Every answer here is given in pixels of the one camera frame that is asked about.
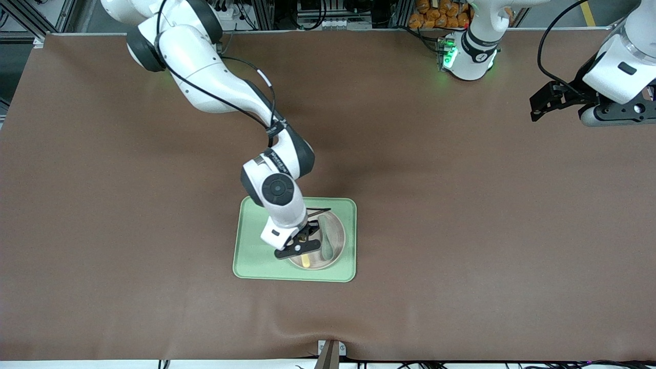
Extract round beige plate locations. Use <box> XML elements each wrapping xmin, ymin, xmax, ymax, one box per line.
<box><xmin>285</xmin><ymin>207</ymin><xmax>346</xmax><ymax>271</ymax></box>

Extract green plastic spoon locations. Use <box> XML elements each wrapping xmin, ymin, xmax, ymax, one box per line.
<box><xmin>317</xmin><ymin>214</ymin><xmax>336</xmax><ymax>261</ymax></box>

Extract light green rectangular tray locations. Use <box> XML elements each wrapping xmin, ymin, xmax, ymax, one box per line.
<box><xmin>233</xmin><ymin>195</ymin><xmax>357</xmax><ymax>283</ymax></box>

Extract brown table mat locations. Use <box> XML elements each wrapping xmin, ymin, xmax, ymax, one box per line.
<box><xmin>0</xmin><ymin>29</ymin><xmax>656</xmax><ymax>362</ymax></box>

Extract orange snack bag pile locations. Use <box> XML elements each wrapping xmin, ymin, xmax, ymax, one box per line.
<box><xmin>408</xmin><ymin>0</ymin><xmax>475</xmax><ymax>29</ymax></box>

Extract white flat power strip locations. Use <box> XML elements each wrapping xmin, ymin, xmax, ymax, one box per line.
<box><xmin>319</xmin><ymin>18</ymin><xmax>373</xmax><ymax>30</ymax></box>

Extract white power strip with plugs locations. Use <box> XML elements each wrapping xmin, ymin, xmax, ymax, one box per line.
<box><xmin>215</xmin><ymin>4</ymin><xmax>248</xmax><ymax>24</ymax></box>

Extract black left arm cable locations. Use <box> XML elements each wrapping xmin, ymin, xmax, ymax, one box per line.
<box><xmin>537</xmin><ymin>0</ymin><xmax>590</xmax><ymax>98</ymax></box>

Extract grey metal post bracket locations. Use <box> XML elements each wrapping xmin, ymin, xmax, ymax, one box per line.
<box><xmin>314</xmin><ymin>339</ymin><xmax>347</xmax><ymax>369</ymax></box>

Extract aluminium frame profile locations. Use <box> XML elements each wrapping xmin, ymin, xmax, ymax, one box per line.
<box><xmin>0</xmin><ymin>0</ymin><xmax>77</xmax><ymax>44</ymax></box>

